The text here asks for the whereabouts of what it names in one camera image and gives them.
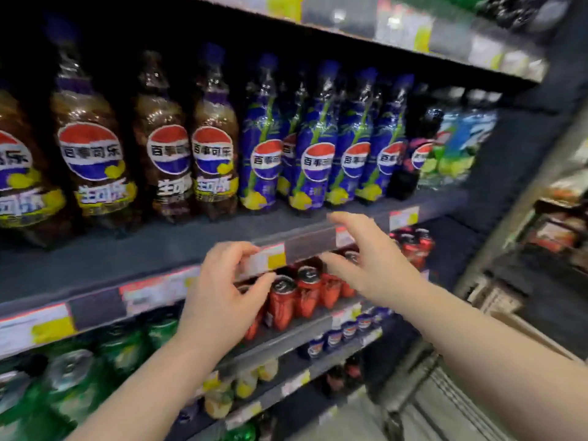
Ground person's left hand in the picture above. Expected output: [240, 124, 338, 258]
[176, 241, 276, 359]

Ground person's right hand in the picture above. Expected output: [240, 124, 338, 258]
[319, 211, 431, 313]

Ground row of brown Pepsi bottles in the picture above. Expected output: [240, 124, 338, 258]
[0, 18, 138, 249]

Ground person's right forearm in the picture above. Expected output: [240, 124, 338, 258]
[404, 282, 588, 441]

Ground person's left forearm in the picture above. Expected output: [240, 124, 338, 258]
[64, 334, 226, 441]

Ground rows of red soda cans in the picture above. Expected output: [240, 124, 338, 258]
[238, 227, 435, 343]

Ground rows of blue soda cans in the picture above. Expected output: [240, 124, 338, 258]
[305, 307, 391, 359]

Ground clear lime label soda bottle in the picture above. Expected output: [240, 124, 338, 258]
[420, 89, 465, 189]
[445, 86, 488, 179]
[468, 89, 500, 166]

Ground rows of green soda cans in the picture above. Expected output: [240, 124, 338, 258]
[0, 307, 180, 441]

